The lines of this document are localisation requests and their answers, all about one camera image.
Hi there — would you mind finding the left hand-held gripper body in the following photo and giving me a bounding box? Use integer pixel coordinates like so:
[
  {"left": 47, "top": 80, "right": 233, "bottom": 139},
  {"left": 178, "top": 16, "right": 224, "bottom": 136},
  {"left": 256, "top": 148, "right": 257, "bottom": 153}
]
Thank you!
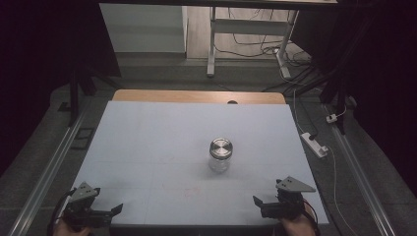
[{"left": 61, "top": 181, "right": 113, "bottom": 229}]

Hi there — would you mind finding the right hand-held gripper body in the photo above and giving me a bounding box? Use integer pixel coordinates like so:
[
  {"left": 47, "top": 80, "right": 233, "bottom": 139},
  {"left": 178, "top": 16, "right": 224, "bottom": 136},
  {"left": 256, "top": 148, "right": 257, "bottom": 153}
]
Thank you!
[{"left": 261, "top": 176, "right": 317, "bottom": 220}]

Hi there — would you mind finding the clear glass jar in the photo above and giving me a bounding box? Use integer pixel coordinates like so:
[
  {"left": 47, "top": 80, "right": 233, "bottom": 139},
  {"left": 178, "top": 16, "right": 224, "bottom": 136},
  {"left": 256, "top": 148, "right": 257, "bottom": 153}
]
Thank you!
[{"left": 208, "top": 137, "right": 234, "bottom": 174}]

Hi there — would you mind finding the round silver metal lid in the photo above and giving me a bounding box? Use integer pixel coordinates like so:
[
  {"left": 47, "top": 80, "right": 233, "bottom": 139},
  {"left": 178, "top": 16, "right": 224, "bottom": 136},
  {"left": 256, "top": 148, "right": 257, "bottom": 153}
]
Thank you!
[{"left": 209, "top": 137, "right": 234, "bottom": 160}]

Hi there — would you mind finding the person's left hand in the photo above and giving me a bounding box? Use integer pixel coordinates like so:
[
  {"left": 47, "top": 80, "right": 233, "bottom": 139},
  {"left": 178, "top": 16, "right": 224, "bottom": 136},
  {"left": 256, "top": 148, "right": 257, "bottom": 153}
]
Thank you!
[{"left": 53, "top": 217, "right": 93, "bottom": 236}]

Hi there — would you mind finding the person's right hand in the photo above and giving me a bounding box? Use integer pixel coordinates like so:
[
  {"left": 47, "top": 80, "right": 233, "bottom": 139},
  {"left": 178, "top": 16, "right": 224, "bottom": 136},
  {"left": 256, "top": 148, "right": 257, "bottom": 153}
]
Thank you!
[{"left": 280, "top": 215, "right": 318, "bottom": 236}]

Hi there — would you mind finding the white power strip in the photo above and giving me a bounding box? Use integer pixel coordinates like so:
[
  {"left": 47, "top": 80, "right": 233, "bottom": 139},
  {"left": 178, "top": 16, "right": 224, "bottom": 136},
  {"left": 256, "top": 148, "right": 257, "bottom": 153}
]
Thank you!
[{"left": 300, "top": 132, "right": 329, "bottom": 159}]

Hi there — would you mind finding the pale blue board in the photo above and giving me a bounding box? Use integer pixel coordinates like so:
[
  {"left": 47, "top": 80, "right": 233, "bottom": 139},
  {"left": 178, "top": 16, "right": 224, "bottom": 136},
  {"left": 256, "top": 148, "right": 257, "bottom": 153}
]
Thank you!
[{"left": 56, "top": 100, "right": 330, "bottom": 228}]

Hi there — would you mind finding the black stand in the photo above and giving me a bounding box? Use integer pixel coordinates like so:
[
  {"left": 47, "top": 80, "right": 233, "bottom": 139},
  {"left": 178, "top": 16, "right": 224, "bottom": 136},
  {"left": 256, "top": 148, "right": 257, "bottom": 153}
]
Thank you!
[
  {"left": 318, "top": 63, "right": 350, "bottom": 136},
  {"left": 58, "top": 63, "right": 123, "bottom": 128}
]

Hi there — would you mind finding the wooden table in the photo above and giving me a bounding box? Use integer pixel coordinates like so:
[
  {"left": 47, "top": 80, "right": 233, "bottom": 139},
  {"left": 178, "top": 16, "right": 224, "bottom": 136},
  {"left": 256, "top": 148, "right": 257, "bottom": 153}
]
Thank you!
[{"left": 111, "top": 88, "right": 287, "bottom": 105}]

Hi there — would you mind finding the black and red gripper cable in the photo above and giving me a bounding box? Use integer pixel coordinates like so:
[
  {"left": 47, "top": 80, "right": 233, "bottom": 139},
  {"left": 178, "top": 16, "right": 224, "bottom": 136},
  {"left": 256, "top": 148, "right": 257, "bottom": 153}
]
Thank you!
[{"left": 300, "top": 199, "right": 322, "bottom": 236}]

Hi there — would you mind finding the metal floor rail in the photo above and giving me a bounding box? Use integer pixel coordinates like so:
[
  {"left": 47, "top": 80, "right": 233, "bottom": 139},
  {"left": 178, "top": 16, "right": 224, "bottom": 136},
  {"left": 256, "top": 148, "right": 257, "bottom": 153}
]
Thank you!
[
  {"left": 7, "top": 103, "right": 91, "bottom": 236},
  {"left": 323, "top": 103, "right": 398, "bottom": 236}
]

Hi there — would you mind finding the white cable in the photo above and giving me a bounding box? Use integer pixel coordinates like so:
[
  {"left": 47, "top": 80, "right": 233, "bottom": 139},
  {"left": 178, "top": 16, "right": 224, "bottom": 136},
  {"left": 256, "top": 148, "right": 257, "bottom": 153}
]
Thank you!
[{"left": 326, "top": 145, "right": 357, "bottom": 236}]

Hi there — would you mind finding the tangle of black cables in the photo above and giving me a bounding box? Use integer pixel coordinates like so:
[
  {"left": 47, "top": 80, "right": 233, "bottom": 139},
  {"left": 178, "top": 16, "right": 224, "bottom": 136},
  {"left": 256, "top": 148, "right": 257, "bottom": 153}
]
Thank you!
[{"left": 214, "top": 8, "right": 314, "bottom": 93}]

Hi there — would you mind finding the white desk frame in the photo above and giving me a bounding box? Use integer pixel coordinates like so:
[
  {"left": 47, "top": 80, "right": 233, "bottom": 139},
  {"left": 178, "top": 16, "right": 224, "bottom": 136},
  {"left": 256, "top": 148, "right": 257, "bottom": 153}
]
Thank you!
[{"left": 206, "top": 6, "right": 300, "bottom": 80}]

